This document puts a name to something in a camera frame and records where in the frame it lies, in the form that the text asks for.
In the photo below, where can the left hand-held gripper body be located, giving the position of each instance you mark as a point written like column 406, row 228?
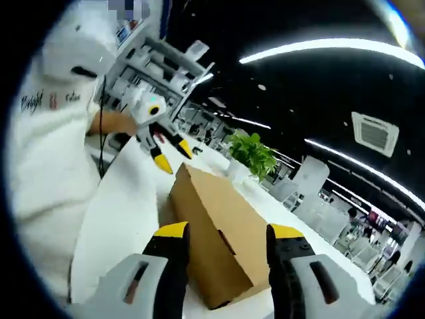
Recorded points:
column 146, row 106

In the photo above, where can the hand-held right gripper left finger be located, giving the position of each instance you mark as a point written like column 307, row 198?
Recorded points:
column 109, row 295

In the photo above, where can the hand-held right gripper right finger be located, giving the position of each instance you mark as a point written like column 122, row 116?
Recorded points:
column 348, row 295

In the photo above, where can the brown cardboard shoe box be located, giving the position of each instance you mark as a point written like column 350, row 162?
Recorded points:
column 216, row 226

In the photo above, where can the person's left hand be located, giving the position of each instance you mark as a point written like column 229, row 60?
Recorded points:
column 124, row 125

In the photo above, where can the small black clip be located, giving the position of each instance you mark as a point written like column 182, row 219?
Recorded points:
column 197, row 151

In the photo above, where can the grey metal shelf rack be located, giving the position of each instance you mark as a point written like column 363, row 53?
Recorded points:
column 156, row 66

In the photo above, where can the white storage bin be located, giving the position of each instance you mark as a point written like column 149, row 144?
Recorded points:
column 197, row 50

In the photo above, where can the small hanging red screen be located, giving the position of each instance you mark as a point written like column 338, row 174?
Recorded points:
column 376, row 219
column 399, row 233

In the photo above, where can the green plant in white pot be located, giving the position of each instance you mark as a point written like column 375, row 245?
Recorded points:
column 254, row 154

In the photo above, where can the group of white office chairs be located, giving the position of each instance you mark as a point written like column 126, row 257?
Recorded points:
column 318, row 212

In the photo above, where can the white chest device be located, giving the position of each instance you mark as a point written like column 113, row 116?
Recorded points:
column 76, row 46

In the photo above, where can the person in white shirt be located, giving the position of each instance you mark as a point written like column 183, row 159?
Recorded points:
column 50, row 172

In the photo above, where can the long curved ceiling light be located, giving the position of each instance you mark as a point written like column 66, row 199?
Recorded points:
column 332, row 44
column 362, row 163

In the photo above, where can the white ceiling air vent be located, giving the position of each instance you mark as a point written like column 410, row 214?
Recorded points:
column 375, row 133

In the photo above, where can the blue white wall poster board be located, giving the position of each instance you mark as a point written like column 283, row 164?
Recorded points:
column 127, row 31

